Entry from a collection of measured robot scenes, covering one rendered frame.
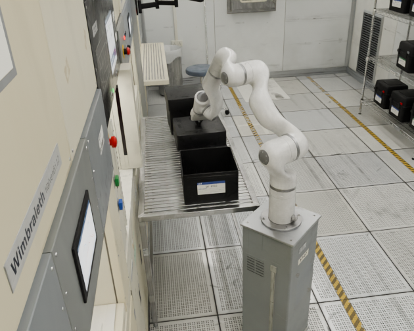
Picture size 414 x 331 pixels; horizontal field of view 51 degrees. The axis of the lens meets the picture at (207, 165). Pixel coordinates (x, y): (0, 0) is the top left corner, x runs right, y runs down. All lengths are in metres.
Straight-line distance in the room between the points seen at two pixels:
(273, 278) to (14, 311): 1.65
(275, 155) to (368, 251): 1.57
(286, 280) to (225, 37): 4.73
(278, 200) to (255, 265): 0.37
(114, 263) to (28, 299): 0.87
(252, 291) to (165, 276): 0.81
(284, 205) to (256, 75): 0.59
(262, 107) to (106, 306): 1.00
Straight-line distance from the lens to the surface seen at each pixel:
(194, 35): 6.30
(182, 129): 2.54
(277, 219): 2.00
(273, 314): 2.28
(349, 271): 3.01
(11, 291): 0.56
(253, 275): 2.18
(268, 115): 1.87
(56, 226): 0.73
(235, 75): 1.89
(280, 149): 1.80
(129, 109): 2.19
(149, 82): 3.84
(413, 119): 4.66
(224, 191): 2.15
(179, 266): 2.97
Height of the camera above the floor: 1.96
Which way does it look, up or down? 28 degrees down
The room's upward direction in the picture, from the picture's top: 2 degrees counter-clockwise
